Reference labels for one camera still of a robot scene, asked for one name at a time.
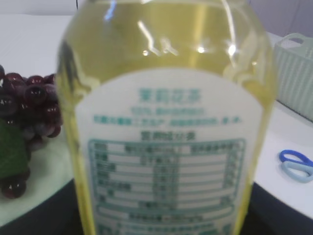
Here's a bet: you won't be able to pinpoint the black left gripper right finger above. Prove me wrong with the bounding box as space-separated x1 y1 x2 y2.
248 183 313 235

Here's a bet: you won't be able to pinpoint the blue capped scissors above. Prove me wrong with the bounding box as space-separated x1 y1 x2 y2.
278 149 313 184

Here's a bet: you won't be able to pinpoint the green woven plastic basket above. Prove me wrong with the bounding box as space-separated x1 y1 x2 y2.
274 33 313 121

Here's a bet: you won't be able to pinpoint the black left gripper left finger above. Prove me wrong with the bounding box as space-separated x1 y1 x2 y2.
0 180 82 235

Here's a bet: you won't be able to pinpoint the yellow tea bottle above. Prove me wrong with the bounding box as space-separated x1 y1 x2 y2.
56 0 277 235

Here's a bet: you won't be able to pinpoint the dark red grape bunch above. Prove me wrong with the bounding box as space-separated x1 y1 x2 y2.
0 67 63 199

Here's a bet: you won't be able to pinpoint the green wavy glass plate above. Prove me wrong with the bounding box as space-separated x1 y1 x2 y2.
0 135 73 226

